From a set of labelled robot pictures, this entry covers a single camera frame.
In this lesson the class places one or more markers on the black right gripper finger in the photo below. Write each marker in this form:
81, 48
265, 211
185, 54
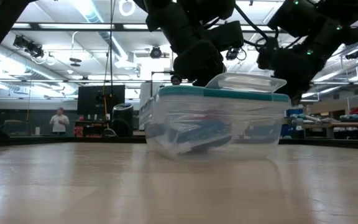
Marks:
297, 96

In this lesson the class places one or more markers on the clear lid blue rim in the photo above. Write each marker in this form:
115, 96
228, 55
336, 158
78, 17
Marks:
222, 91

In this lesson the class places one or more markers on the red bandage roll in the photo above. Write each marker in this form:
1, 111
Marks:
210, 118

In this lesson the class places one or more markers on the clear plastic container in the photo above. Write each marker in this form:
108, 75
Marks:
216, 130

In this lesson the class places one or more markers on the blue bandage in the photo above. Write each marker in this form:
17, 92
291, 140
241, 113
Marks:
204, 133

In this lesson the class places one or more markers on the clear zip bag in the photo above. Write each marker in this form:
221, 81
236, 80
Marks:
179, 140

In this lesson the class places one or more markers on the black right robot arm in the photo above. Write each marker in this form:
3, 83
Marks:
322, 21

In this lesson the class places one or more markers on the blue storage bin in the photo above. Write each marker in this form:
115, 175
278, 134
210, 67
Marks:
294, 112

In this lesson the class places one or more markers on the white cabinet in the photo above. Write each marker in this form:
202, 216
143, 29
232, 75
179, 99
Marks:
145, 90

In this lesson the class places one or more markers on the wooden workbench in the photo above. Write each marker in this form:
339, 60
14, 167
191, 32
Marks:
353, 125

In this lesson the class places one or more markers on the black monitor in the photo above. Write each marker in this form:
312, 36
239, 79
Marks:
89, 99

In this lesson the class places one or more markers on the black pendant lamp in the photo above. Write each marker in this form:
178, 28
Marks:
75, 60

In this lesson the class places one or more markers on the black shelf red items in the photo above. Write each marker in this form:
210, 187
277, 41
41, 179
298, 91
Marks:
92, 129

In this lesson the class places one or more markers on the long ceiling light strip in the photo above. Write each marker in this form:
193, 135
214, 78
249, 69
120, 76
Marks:
73, 26

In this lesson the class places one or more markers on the black hanging camera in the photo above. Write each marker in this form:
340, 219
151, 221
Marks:
232, 54

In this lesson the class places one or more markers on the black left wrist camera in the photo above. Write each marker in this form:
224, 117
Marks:
225, 35

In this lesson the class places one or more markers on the black dome camera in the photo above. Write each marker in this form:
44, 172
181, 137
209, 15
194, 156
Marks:
156, 52

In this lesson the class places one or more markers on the black wall speaker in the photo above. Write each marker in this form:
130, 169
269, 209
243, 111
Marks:
351, 55

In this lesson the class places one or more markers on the black hanging camera rig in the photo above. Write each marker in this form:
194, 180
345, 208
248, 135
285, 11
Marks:
28, 46

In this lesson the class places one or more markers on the black aluminium table frame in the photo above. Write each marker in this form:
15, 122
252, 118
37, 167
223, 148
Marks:
26, 140

